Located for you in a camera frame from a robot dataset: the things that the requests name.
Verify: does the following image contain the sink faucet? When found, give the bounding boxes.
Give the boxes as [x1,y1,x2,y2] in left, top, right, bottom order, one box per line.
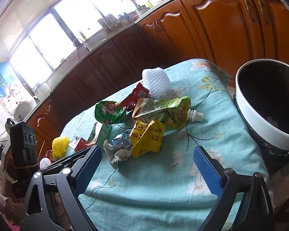
[72,38,90,52]

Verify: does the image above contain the small white foam net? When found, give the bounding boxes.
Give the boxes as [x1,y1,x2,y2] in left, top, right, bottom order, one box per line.
[39,157,51,169]

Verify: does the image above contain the yellow foam fruit net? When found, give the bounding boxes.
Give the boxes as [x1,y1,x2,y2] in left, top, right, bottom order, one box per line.
[50,137,69,161]

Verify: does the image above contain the white rimmed trash bin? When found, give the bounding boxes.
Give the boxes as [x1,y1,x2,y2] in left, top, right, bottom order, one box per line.
[234,59,289,174]

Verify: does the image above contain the teal floral tablecloth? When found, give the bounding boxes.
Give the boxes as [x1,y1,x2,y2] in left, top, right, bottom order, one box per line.
[79,59,269,230]

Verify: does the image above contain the red snack wrapper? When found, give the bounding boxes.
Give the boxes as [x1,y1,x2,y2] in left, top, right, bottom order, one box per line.
[119,83,150,111]

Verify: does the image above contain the yellow snack wrapper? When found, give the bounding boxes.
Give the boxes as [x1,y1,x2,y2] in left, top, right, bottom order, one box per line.
[129,120,165,157]

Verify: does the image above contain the green milk carton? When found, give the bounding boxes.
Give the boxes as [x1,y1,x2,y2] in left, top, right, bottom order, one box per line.
[87,122,112,148]

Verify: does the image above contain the red white small carton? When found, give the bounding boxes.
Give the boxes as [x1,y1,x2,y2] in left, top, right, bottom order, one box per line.
[68,136,87,152]

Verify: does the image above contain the wooden kitchen cabinets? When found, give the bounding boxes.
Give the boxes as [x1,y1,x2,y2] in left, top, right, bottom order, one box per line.
[26,0,289,158]

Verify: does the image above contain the green chip bag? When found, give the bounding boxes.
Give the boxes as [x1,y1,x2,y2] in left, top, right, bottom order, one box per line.
[94,101,126,125]

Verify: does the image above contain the blue white wrapper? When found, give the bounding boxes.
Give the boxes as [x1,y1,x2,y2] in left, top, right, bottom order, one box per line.
[103,129,133,168]

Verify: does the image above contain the white kettle pot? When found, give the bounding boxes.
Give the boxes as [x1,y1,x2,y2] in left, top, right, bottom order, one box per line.
[135,5,150,17]

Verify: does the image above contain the white foam fruit net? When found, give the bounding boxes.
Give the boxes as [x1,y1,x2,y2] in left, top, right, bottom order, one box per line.
[142,67,171,99]

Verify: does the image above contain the green juice pouch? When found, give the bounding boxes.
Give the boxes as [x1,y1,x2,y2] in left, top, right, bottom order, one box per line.
[132,96,203,130]

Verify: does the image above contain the white rice cooker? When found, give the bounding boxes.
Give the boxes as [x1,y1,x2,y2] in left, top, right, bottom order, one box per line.
[33,82,51,100]

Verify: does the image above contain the person's left hand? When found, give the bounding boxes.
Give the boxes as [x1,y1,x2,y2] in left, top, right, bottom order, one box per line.
[54,193,71,230]

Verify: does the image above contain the beach poster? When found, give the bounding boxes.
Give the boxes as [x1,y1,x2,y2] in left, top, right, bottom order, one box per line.
[0,62,16,98]

